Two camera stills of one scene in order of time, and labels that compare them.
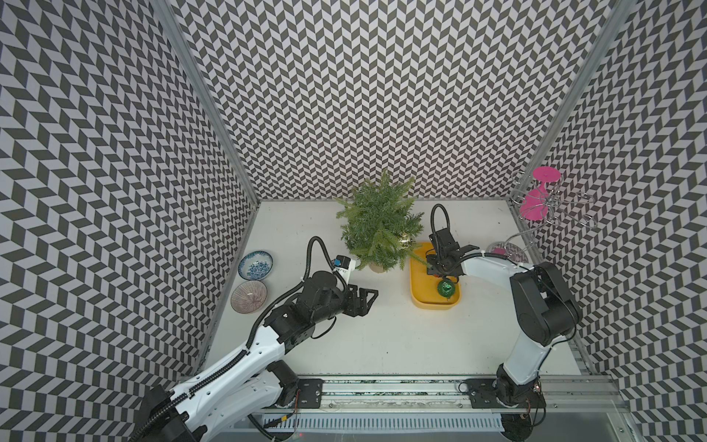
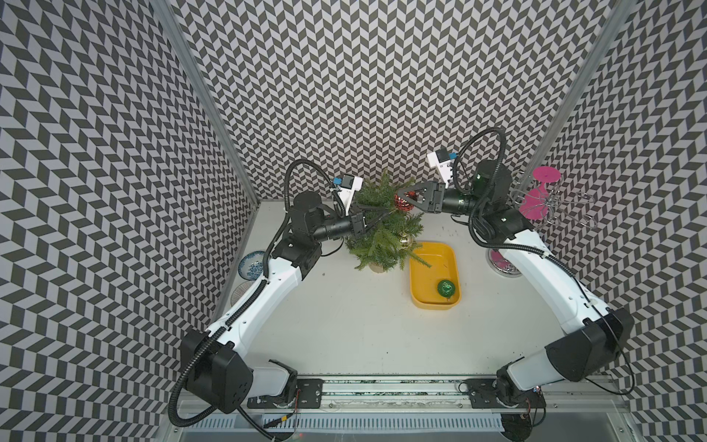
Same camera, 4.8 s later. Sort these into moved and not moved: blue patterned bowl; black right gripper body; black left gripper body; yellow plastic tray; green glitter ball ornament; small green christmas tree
Moved: black left gripper body; black right gripper body
Not moved: blue patterned bowl; green glitter ball ornament; yellow plastic tray; small green christmas tree
